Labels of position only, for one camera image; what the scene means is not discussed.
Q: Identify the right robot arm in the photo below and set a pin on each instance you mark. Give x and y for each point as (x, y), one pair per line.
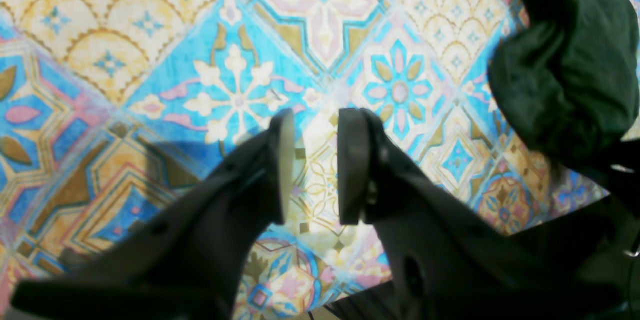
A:
(591, 255)

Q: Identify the patterned colourful tablecloth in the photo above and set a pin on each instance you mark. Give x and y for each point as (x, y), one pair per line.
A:
(110, 109)

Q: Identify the dark green long-sleeve shirt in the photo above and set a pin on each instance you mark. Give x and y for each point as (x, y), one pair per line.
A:
(567, 84)

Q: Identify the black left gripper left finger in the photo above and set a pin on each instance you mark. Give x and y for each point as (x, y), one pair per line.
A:
(187, 262)

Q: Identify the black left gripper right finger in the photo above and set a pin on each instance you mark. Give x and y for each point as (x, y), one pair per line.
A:
(446, 262)

